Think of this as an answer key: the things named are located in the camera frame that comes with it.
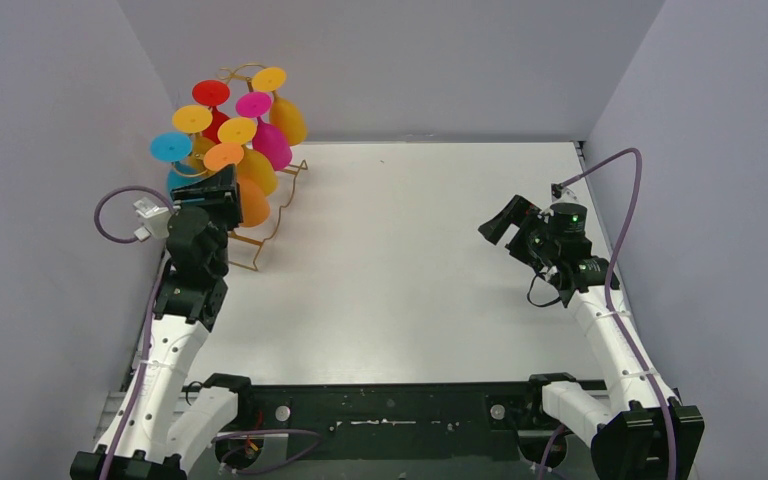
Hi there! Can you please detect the red wine glass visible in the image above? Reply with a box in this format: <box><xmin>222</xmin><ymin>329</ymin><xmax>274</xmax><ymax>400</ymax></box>
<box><xmin>192</xmin><ymin>80</ymin><xmax>231</xmax><ymax>143</ymax></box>

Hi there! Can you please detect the gold wire glass rack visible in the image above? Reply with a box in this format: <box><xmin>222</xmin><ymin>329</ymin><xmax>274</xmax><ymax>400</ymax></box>
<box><xmin>205</xmin><ymin>63</ymin><xmax>308</xmax><ymax>271</ymax></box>

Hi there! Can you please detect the blue wine glass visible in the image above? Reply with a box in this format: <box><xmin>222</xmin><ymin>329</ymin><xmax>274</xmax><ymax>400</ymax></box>
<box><xmin>149</xmin><ymin>132</ymin><xmax>207</xmax><ymax>197</ymax></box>

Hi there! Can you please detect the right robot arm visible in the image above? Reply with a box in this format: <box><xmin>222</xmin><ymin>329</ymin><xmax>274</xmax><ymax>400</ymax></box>
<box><xmin>478</xmin><ymin>195</ymin><xmax>705</xmax><ymax>479</ymax></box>

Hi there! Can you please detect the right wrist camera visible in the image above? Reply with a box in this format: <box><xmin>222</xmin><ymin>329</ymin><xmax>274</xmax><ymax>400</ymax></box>
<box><xmin>550</xmin><ymin>183</ymin><xmax>580</xmax><ymax>205</ymax></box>

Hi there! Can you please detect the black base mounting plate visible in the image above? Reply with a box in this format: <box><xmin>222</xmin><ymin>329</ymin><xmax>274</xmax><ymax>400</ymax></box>
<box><xmin>212</xmin><ymin>381</ymin><xmax>559</xmax><ymax>471</ymax></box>

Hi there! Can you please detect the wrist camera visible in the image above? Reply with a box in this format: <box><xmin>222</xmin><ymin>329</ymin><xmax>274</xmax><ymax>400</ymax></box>
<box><xmin>550</xmin><ymin>183</ymin><xmax>580</xmax><ymax>205</ymax></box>
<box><xmin>133</xmin><ymin>197</ymin><xmax>172</xmax><ymax>242</ymax></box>

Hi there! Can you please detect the orange wine glass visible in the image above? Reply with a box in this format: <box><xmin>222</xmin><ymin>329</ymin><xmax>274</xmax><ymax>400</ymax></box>
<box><xmin>203</xmin><ymin>143</ymin><xmax>271</xmax><ymax>228</ymax></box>

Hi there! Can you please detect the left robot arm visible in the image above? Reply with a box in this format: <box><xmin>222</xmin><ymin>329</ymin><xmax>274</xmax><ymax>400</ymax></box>
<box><xmin>69</xmin><ymin>165</ymin><xmax>257</xmax><ymax>479</ymax></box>

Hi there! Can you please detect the pink wine glass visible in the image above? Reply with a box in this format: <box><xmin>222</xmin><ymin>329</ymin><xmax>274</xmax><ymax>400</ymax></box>
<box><xmin>235</xmin><ymin>91</ymin><xmax>293</xmax><ymax>170</ymax></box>

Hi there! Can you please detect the yellow wine glass left row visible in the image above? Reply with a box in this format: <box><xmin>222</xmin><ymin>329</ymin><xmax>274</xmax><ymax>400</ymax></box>
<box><xmin>171</xmin><ymin>104</ymin><xmax>216</xmax><ymax>173</ymax></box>

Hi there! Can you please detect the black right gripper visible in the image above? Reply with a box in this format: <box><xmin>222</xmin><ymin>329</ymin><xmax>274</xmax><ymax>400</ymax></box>
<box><xmin>482</xmin><ymin>195</ymin><xmax>563</xmax><ymax>272</ymax></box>

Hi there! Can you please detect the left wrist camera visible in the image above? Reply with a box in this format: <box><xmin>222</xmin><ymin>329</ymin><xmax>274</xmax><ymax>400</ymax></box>
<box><xmin>133</xmin><ymin>197</ymin><xmax>172</xmax><ymax>242</ymax></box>

